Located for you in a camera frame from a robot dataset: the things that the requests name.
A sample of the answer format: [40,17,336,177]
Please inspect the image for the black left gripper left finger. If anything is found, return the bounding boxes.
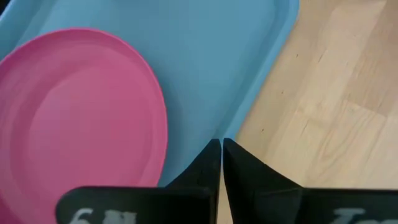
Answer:
[55,139,222,224]

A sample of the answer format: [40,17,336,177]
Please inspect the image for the blue plastic tray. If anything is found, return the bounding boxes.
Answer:
[0,0,300,188]

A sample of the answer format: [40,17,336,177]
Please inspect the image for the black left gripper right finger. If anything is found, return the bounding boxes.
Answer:
[223,138,398,224]

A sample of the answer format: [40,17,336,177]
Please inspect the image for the pink plastic plate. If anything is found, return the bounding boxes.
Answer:
[0,27,169,224]

